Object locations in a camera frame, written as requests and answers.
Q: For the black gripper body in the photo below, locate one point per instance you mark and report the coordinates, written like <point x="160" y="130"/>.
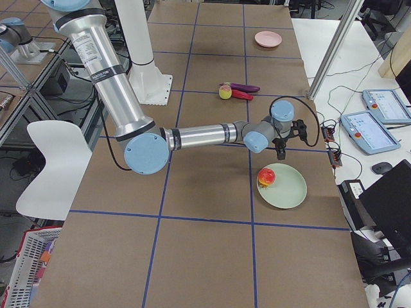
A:
<point x="280" y="143"/>

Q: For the pink plate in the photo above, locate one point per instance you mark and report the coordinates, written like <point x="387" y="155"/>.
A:
<point x="268" y="39"/>

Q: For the peach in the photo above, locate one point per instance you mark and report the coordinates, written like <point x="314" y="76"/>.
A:
<point x="225" y="92"/>

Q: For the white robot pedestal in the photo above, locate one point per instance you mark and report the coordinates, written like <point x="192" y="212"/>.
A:
<point x="150" y="85"/>

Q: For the red chili pepper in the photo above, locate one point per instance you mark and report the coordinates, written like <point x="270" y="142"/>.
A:
<point x="241" y="95"/>

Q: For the black monitor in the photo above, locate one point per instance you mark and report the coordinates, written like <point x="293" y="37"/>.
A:
<point x="387" y="201"/>

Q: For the aluminium frame post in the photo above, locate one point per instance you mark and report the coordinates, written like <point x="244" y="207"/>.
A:
<point x="336" y="42"/>

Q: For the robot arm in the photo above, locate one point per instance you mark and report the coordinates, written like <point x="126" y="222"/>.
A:
<point x="146" y="146"/>

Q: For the red apple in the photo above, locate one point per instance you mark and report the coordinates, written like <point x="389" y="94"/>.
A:
<point x="266" y="177"/>

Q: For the far teach pendant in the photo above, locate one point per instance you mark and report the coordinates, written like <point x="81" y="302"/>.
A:
<point x="386" y="105"/>

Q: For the black computer mouse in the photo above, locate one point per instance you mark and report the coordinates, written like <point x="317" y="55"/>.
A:
<point x="381" y="168"/>

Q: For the purple eggplant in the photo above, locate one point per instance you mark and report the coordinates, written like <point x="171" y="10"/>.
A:
<point x="242" y="87"/>

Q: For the black power adapter box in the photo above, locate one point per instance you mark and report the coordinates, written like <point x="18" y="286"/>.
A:
<point x="354" y="211"/>

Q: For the white plastic basket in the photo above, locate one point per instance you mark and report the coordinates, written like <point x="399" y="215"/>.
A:
<point x="30" y="264"/>

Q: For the white chair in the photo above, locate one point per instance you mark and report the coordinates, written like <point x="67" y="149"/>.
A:
<point x="67" y="155"/>

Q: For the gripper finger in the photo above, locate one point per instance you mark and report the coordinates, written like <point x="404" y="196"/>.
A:
<point x="281" y="152"/>

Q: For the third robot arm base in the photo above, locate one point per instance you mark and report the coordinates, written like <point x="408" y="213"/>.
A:
<point x="17" y="41"/>

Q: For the near teach pendant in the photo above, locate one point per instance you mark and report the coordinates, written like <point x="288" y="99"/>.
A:
<point x="368" y="133"/>

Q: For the green plate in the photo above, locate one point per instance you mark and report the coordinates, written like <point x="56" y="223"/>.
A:
<point x="289" y="189"/>

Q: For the teach pendant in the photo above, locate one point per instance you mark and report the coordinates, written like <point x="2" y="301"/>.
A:
<point x="368" y="133"/>
<point x="386" y="105"/>

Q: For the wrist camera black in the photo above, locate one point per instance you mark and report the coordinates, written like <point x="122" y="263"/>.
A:
<point x="298" y="129"/>

